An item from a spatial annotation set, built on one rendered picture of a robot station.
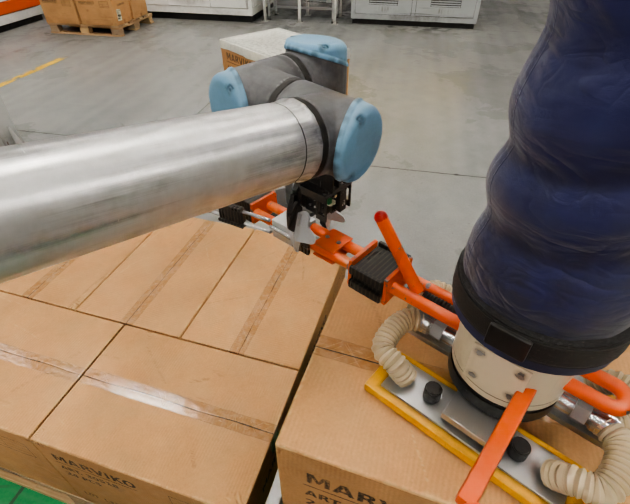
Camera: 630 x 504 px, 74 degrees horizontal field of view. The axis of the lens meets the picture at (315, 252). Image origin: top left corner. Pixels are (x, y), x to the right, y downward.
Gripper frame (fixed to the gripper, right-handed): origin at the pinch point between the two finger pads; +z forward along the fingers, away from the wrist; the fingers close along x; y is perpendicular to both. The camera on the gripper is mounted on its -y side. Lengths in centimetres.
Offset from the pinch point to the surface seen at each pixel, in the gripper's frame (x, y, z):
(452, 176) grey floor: 226, -63, 111
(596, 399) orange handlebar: -2, 53, -1
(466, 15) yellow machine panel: 664, -273, 96
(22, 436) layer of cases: -61, -45, 53
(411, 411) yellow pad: -12.8, 33.6, 10.8
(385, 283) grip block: -3.3, 20.4, -2.3
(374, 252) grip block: 2.7, 13.9, -1.6
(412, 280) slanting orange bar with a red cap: 0.1, 23.5, -2.5
